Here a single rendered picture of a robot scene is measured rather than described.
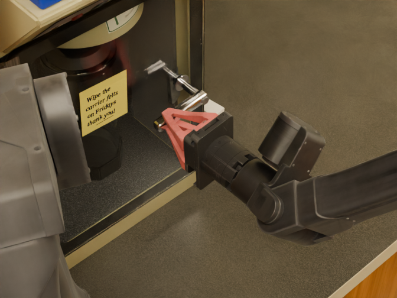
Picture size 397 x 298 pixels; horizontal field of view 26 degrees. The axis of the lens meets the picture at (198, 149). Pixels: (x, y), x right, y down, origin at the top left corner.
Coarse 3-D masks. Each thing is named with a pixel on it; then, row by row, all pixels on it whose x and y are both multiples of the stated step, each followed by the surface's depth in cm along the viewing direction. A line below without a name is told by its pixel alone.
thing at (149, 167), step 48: (144, 0) 107; (192, 0) 114; (48, 48) 101; (96, 48) 106; (144, 48) 113; (192, 48) 120; (144, 96) 118; (96, 144) 117; (144, 144) 125; (96, 192) 123; (144, 192) 132
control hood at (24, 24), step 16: (0, 0) 87; (16, 0) 85; (64, 0) 85; (80, 0) 85; (96, 0) 88; (0, 16) 89; (16, 16) 86; (32, 16) 83; (48, 16) 83; (64, 16) 86; (0, 32) 91; (16, 32) 88; (32, 32) 85; (0, 48) 94
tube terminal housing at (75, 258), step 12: (192, 180) 142; (168, 192) 139; (180, 192) 142; (156, 204) 139; (132, 216) 136; (144, 216) 138; (120, 228) 135; (96, 240) 132; (108, 240) 135; (84, 252) 132; (72, 264) 132
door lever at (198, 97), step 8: (176, 80) 121; (184, 80) 122; (176, 88) 122; (184, 88) 121; (192, 88) 121; (192, 96) 119; (200, 96) 119; (184, 104) 118; (192, 104) 119; (200, 104) 120; (160, 120) 117; (176, 120) 118; (160, 128) 117
